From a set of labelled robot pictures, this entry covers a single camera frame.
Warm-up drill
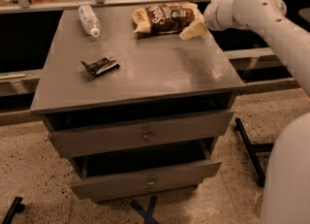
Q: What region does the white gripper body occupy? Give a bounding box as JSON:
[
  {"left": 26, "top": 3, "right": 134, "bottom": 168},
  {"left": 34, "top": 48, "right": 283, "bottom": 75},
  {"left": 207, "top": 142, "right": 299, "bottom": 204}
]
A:
[{"left": 203, "top": 0, "right": 246, "bottom": 31}]

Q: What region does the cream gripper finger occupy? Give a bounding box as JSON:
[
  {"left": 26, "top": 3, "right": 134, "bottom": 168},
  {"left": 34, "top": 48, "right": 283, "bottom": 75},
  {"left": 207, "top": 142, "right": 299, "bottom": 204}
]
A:
[{"left": 179, "top": 19, "right": 207, "bottom": 40}]

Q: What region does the brown chip bag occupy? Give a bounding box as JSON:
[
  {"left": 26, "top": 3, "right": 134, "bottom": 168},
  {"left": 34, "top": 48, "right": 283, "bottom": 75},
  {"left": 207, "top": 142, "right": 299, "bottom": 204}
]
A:
[{"left": 132, "top": 3, "right": 203, "bottom": 34}]

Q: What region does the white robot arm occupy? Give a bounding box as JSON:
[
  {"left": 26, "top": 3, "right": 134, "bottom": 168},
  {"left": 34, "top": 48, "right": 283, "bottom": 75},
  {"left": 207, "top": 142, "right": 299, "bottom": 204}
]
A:
[{"left": 180, "top": 0, "right": 310, "bottom": 224}]

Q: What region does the black rxbar chocolate wrapper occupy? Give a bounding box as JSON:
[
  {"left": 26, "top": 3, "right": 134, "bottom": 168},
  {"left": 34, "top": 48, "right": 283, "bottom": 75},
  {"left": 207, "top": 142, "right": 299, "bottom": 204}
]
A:
[{"left": 81, "top": 57, "right": 120, "bottom": 77}]

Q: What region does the upper grey drawer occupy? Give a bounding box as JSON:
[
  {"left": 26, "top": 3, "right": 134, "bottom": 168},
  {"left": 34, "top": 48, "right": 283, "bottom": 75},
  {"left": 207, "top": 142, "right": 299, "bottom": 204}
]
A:
[{"left": 48, "top": 110, "right": 233, "bottom": 157}]

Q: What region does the grey drawer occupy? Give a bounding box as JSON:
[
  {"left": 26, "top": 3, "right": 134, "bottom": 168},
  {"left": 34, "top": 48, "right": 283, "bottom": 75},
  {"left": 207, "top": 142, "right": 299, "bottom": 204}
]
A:
[
  {"left": 48, "top": 110, "right": 233, "bottom": 157},
  {"left": 71, "top": 160, "right": 221, "bottom": 202}
]

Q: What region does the clear plastic water bottle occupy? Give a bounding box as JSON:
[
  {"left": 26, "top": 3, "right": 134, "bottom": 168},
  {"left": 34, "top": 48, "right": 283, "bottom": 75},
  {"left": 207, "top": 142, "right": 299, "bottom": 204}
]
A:
[{"left": 78, "top": 5, "right": 101, "bottom": 38}]

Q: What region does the grey drawer cabinet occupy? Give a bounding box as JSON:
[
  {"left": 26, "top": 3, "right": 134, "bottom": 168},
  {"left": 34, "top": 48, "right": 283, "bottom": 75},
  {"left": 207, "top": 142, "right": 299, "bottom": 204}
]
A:
[{"left": 30, "top": 4, "right": 245, "bottom": 203}]

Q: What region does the black table leg base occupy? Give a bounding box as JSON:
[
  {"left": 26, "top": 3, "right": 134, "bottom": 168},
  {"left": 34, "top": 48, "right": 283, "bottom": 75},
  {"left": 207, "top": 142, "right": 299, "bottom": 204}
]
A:
[{"left": 234, "top": 117, "right": 273, "bottom": 187}]

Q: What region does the lower grey drawer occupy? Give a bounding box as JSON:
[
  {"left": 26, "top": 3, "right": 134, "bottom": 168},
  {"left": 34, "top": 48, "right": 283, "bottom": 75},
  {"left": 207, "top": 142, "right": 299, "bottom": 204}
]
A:
[{"left": 71, "top": 160, "right": 221, "bottom": 202}]

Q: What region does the blue tape cross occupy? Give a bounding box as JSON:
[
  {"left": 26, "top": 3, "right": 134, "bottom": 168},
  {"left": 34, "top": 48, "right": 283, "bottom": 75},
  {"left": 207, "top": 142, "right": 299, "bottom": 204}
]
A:
[{"left": 129, "top": 195, "right": 160, "bottom": 224}]

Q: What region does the black leg bottom left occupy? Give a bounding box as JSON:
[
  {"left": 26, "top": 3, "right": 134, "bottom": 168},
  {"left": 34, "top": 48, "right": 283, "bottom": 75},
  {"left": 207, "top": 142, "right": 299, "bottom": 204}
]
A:
[{"left": 1, "top": 197, "right": 25, "bottom": 224}]

